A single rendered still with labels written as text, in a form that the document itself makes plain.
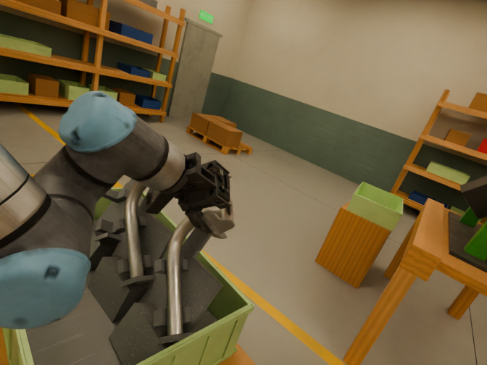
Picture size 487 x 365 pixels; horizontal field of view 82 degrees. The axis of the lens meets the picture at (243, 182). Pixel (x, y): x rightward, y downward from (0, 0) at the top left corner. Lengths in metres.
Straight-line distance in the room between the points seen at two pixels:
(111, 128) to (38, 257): 0.15
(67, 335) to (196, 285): 0.28
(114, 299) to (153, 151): 0.45
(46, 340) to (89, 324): 0.08
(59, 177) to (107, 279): 0.43
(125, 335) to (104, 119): 0.48
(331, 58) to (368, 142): 2.05
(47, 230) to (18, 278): 0.04
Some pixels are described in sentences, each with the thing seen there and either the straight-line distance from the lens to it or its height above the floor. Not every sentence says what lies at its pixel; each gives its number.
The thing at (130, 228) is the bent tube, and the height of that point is 1.02.
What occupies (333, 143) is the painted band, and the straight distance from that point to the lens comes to 6.84.
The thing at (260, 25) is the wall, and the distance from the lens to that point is 8.24.
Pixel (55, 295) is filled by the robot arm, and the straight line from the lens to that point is 0.29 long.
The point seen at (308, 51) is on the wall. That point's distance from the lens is 7.39.
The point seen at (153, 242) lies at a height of 1.00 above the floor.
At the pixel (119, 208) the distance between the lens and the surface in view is 0.93.
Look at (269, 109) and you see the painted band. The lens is 7.59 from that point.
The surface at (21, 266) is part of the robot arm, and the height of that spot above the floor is 1.26.
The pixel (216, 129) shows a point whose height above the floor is 0.35.
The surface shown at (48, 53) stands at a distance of 5.23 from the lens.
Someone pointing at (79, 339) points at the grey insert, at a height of 0.85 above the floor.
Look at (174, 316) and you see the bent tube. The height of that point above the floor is 0.97.
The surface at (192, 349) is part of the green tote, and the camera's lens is 0.65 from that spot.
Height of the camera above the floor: 1.43
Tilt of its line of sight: 20 degrees down
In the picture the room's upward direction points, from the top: 18 degrees clockwise
